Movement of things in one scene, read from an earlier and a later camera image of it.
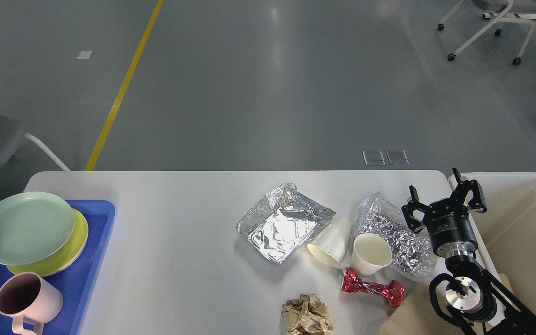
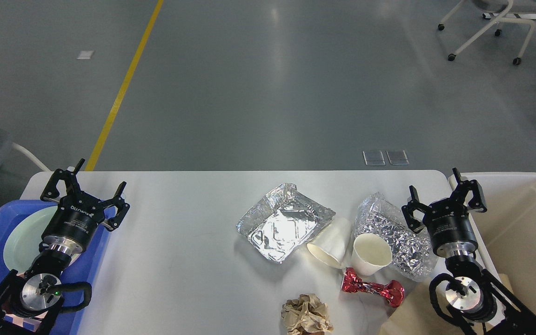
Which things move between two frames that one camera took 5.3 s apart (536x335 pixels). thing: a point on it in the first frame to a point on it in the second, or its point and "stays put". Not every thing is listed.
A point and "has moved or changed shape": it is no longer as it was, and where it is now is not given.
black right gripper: [451, 233] stays put
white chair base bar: [534, 16] stays put
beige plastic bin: [521, 238] stays put
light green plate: [30, 228] has moved or changed shape
